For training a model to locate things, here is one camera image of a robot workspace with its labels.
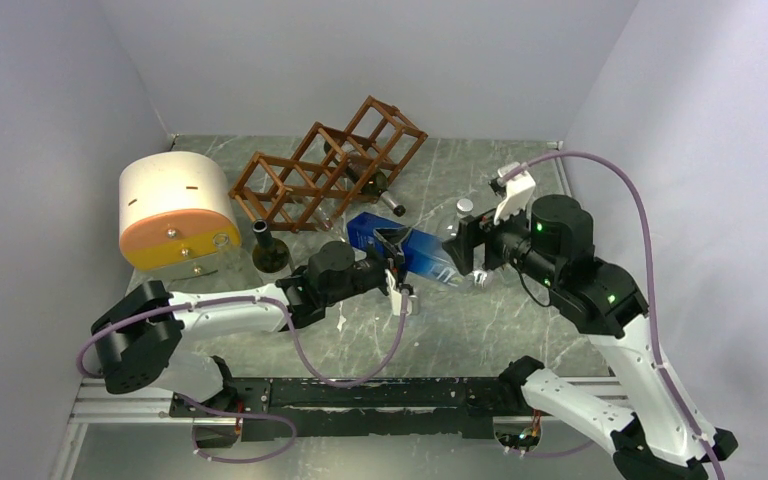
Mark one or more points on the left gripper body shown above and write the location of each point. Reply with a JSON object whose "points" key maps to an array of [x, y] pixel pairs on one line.
{"points": [[375, 271]]}

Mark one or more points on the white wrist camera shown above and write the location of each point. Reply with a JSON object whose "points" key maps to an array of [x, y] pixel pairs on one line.
{"points": [[515, 185], [403, 297]]}

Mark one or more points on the clear round bottle red label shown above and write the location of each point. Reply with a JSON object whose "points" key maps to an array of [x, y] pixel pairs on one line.
{"points": [[446, 227]]}

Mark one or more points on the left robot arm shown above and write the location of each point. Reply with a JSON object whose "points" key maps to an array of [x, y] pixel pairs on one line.
{"points": [[142, 341]]}

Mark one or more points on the cream orange cylindrical box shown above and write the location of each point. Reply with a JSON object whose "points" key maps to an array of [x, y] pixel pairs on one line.
{"points": [[171, 207]]}

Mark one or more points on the dark wine bottle left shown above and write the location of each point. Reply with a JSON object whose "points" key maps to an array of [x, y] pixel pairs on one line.
{"points": [[269, 255]]}

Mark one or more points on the clear glass bottle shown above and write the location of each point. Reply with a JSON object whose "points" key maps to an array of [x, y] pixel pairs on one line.
{"points": [[234, 264]]}

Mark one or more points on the blue square bottle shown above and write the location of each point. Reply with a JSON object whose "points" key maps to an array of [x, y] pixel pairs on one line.
{"points": [[425, 256]]}

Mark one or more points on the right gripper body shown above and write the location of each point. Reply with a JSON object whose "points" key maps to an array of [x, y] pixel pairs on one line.
{"points": [[502, 242]]}

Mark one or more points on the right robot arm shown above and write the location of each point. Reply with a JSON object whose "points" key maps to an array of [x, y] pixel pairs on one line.
{"points": [[660, 434]]}

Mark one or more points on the brown wooden wine rack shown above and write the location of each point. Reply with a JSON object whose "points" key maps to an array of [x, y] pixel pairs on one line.
{"points": [[330, 170]]}

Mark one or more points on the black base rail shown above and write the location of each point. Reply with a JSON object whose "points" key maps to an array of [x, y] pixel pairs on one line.
{"points": [[264, 409]]}

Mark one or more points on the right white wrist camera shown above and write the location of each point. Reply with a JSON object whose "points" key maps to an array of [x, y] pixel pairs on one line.
{"points": [[515, 185]]}

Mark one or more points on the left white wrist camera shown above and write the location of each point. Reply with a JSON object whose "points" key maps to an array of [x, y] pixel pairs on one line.
{"points": [[403, 297]]}

